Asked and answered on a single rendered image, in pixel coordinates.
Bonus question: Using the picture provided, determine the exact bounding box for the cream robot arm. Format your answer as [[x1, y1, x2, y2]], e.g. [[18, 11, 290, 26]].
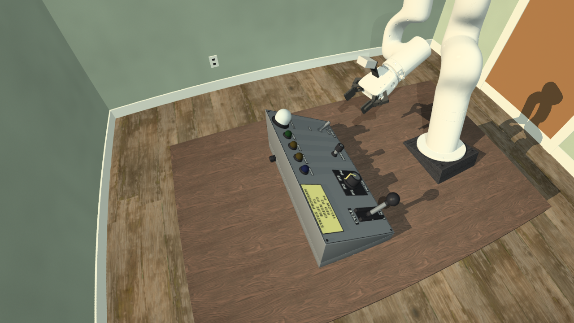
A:
[[382, 0, 491, 162]]

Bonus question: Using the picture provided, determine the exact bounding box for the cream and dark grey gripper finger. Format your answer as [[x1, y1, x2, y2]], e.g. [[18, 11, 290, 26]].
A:
[[360, 90, 389, 114], [344, 77, 364, 101]]

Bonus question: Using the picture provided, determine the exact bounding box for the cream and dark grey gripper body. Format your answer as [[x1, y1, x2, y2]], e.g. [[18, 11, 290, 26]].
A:
[[358, 65, 398, 99]]

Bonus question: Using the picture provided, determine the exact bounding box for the grey console housing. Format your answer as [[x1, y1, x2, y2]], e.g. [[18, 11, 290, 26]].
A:
[[265, 109, 400, 268]]

